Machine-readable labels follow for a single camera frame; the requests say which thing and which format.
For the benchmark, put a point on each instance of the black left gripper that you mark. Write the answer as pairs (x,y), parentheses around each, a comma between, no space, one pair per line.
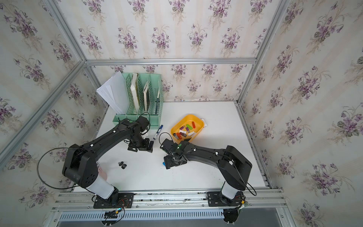
(146,147)

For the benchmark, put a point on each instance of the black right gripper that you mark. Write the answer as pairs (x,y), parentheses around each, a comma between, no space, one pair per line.
(168,164)

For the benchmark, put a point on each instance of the yellow plastic storage box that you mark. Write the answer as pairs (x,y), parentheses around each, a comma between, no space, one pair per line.
(187,120)

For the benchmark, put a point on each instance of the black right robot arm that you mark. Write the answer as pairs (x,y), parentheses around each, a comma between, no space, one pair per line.
(234,166)

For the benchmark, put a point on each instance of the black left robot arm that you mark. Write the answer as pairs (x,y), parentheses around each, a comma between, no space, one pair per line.
(80,165)

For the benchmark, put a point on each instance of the small black usb pair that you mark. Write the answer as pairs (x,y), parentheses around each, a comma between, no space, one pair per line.
(122,165)

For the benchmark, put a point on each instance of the blue white marker pen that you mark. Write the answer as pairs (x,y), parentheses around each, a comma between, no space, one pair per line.
(158,132)

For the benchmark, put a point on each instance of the dark pen in organizer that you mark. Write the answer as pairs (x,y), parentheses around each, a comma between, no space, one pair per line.
(157,102)

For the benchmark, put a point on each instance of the pink pen cup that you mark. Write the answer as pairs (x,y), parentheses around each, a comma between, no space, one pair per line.
(102,173)

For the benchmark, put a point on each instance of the beige notebook in organizer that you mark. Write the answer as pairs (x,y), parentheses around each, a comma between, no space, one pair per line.
(146,96)

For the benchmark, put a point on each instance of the green desk file organizer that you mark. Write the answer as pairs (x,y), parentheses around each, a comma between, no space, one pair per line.
(155,84)

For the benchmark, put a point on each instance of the white book in organizer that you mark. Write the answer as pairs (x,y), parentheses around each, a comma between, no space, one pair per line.
(134,92)

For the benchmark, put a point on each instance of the white paper stack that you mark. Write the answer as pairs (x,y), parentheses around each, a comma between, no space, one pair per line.
(114,93)

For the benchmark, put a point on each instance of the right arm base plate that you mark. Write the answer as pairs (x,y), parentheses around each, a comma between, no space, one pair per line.
(216,199)

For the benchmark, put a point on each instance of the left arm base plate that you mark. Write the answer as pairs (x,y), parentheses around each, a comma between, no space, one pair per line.
(115,201)

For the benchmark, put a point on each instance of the aluminium front rail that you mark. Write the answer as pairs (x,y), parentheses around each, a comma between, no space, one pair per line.
(174,199)

